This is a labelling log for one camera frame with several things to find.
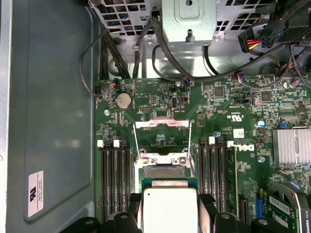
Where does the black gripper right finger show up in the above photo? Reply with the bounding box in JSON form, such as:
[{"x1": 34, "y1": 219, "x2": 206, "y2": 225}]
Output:
[{"x1": 198, "y1": 193, "x2": 292, "y2": 233}]

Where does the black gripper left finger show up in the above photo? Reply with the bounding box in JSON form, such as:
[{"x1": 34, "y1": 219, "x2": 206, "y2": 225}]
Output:
[{"x1": 77, "y1": 193, "x2": 144, "y2": 233}]

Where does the silver CPU chip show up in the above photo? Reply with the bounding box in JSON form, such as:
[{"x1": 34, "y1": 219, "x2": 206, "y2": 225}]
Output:
[{"x1": 141, "y1": 178, "x2": 199, "y2": 233}]

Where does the thin metal locking lever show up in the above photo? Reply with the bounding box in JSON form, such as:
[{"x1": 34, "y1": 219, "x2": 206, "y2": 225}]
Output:
[{"x1": 189, "y1": 143, "x2": 198, "y2": 179}]

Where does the metal socket cover frame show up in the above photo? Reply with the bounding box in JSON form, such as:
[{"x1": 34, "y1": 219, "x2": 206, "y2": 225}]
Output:
[{"x1": 133, "y1": 116, "x2": 193, "y2": 161}]

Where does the black expansion slot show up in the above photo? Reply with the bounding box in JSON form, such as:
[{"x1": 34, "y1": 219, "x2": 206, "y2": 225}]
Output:
[{"x1": 237, "y1": 193, "x2": 250, "y2": 226}]

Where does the blue board connector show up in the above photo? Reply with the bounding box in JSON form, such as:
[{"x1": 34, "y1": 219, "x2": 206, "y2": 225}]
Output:
[{"x1": 254, "y1": 195, "x2": 265, "y2": 218}]

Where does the black graphics card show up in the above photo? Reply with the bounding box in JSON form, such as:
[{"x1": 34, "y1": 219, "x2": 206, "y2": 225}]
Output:
[{"x1": 264, "y1": 181, "x2": 311, "y2": 233}]

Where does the white case label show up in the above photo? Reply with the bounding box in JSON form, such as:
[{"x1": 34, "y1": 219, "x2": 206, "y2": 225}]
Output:
[{"x1": 28, "y1": 170, "x2": 44, "y2": 218}]

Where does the silver chipset heatsink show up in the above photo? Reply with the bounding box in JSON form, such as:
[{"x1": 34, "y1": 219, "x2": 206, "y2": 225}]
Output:
[{"x1": 271, "y1": 128, "x2": 311, "y2": 166}]

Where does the green motherboard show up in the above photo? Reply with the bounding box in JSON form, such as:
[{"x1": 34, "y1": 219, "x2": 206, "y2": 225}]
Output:
[{"x1": 94, "y1": 74, "x2": 311, "y2": 233}]

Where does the silver coin battery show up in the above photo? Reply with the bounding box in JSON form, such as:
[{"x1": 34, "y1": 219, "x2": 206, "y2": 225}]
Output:
[{"x1": 116, "y1": 93, "x2": 133, "y2": 109}]

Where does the black PC case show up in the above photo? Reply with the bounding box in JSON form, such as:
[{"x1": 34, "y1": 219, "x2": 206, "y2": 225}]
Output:
[{"x1": 0, "y1": 0, "x2": 311, "y2": 233}]

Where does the perforated metal drive cage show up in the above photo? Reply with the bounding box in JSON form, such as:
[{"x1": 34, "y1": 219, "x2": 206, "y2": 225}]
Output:
[{"x1": 87, "y1": 0, "x2": 279, "y2": 47}]

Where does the black power connector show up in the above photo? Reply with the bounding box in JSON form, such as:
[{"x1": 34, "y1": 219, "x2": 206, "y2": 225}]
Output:
[{"x1": 237, "y1": 13, "x2": 285, "y2": 57}]

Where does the black cable bundle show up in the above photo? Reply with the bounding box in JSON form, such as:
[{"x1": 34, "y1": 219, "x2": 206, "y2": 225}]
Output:
[{"x1": 99, "y1": 23, "x2": 132, "y2": 80}]

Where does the thin black cable loop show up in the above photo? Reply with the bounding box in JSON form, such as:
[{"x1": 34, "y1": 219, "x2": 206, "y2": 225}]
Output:
[{"x1": 78, "y1": 29, "x2": 117, "y2": 98}]

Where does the thick black cable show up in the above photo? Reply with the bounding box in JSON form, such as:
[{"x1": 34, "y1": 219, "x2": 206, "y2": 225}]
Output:
[{"x1": 150, "y1": 9, "x2": 294, "y2": 83}]

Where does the silver metal drive bracket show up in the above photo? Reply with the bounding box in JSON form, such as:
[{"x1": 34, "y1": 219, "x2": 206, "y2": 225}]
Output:
[{"x1": 161, "y1": 0, "x2": 218, "y2": 47}]

